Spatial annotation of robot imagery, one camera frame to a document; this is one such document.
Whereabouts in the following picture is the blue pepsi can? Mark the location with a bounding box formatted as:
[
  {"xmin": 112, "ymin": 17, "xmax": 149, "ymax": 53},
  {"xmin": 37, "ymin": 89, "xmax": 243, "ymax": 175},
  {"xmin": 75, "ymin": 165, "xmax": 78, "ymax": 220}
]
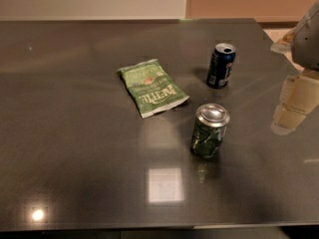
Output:
[{"xmin": 206, "ymin": 43, "xmax": 236, "ymax": 89}]

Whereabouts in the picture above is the green soda can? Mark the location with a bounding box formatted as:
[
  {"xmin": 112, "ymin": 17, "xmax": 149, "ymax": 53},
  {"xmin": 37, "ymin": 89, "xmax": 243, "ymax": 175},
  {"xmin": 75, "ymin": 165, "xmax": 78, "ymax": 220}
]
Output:
[{"xmin": 190, "ymin": 104, "xmax": 230, "ymax": 158}]

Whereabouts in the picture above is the green chip bag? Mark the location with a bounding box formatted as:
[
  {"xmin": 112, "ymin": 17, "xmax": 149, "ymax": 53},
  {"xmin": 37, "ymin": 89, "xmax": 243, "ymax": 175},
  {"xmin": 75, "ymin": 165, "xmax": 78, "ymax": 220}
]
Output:
[{"xmin": 118, "ymin": 59, "xmax": 189, "ymax": 119}]

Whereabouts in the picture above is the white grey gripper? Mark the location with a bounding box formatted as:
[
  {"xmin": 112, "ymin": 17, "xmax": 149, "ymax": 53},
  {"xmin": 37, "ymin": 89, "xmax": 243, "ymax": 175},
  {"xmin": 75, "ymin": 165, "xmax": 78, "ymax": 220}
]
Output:
[{"xmin": 270, "ymin": 1, "xmax": 319, "ymax": 135}]

